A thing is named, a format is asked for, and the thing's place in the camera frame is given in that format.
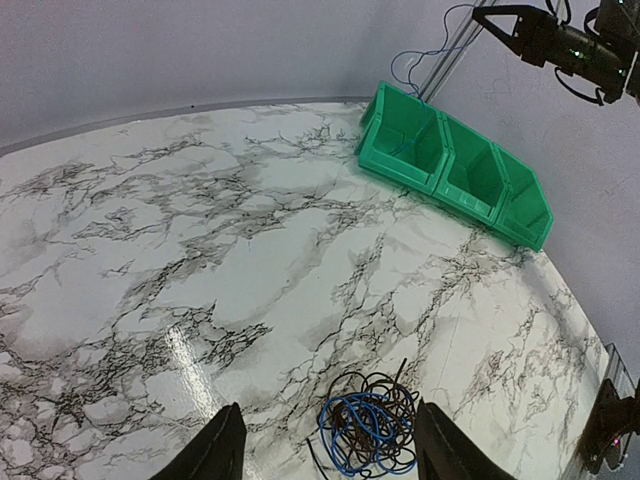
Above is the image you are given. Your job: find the green plastic bin left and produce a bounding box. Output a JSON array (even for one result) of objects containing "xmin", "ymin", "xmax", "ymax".
[{"xmin": 355, "ymin": 82, "xmax": 453, "ymax": 196}]

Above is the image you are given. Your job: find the green plastic bin middle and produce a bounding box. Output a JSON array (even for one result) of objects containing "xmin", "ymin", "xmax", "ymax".
[{"xmin": 434, "ymin": 113, "xmax": 508, "ymax": 226}]

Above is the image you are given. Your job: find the green plastic bin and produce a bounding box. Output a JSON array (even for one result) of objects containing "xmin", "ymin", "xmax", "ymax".
[
  {"xmin": 355, "ymin": 82, "xmax": 453, "ymax": 196},
  {"xmin": 434, "ymin": 113, "xmax": 508, "ymax": 226},
  {"xmin": 493, "ymin": 146, "xmax": 554, "ymax": 251}
]

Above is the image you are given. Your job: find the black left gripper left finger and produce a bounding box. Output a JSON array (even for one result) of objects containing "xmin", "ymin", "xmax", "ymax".
[{"xmin": 151, "ymin": 402, "xmax": 247, "ymax": 480}]

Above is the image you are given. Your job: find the green plastic bin right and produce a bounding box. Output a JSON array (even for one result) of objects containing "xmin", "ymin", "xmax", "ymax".
[{"xmin": 493, "ymin": 146, "xmax": 554, "ymax": 251}]

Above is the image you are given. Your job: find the black tangled cable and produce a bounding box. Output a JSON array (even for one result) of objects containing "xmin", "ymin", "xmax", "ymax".
[{"xmin": 305, "ymin": 357, "xmax": 419, "ymax": 476}]

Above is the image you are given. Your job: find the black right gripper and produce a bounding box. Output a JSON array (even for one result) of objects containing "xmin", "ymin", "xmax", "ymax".
[{"xmin": 472, "ymin": 4, "xmax": 625, "ymax": 68}]

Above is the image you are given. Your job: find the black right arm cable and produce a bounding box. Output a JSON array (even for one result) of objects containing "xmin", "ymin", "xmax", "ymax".
[{"xmin": 544, "ymin": 0, "xmax": 606, "ymax": 107}]

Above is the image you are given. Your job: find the aluminium right corner post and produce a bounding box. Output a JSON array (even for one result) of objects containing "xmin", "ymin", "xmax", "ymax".
[{"xmin": 419, "ymin": 0, "xmax": 500, "ymax": 103}]

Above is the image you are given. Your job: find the blue cable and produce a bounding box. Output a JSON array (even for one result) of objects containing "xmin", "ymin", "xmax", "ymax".
[
  {"xmin": 389, "ymin": 2, "xmax": 476, "ymax": 156},
  {"xmin": 318, "ymin": 392, "xmax": 417, "ymax": 477}
]

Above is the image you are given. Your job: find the blue tangled cable in pile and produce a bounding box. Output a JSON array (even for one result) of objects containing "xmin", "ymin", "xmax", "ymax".
[{"xmin": 318, "ymin": 392, "xmax": 417, "ymax": 477}]

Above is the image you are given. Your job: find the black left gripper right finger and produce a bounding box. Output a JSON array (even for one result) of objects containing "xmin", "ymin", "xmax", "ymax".
[{"xmin": 415, "ymin": 400, "xmax": 515, "ymax": 480}]

